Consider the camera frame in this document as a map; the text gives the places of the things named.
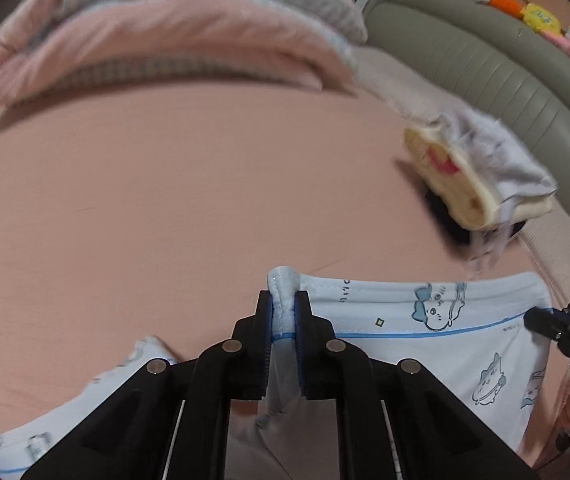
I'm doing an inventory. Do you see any folded pink quilt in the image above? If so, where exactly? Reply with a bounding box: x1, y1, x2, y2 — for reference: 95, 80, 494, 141
0, 0, 370, 109

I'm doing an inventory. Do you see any white folded garment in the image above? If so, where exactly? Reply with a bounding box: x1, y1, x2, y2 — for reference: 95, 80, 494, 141
432, 109, 559, 201

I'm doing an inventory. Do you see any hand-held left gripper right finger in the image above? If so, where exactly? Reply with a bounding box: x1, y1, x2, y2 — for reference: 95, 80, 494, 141
295, 290, 540, 480

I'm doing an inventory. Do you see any grey padded headboard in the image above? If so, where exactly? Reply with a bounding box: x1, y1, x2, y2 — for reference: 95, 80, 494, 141
364, 0, 570, 286

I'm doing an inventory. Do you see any yellow plush toy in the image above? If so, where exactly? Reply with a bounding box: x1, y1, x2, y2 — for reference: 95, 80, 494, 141
519, 3, 564, 37

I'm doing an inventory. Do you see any orange carrot plush toy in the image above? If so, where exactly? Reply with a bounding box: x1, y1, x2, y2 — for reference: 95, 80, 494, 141
487, 0, 524, 15

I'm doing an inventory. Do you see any stack of folded clothes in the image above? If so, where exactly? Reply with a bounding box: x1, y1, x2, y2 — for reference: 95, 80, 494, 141
403, 124, 556, 234

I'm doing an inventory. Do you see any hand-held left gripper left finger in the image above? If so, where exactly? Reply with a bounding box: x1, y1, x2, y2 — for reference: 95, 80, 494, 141
20, 290, 272, 480

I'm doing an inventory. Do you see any light blue printed pajama garment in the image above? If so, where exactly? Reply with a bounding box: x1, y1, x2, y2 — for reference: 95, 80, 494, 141
0, 266, 554, 480

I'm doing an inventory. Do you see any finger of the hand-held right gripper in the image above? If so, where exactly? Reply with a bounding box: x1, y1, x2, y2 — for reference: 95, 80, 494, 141
523, 307, 570, 346

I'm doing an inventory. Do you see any pink bed sheet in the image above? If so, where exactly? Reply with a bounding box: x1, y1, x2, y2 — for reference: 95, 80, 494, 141
0, 72, 570, 480

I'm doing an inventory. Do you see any dark folded garment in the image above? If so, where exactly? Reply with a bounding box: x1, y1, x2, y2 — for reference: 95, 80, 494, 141
424, 187, 526, 262

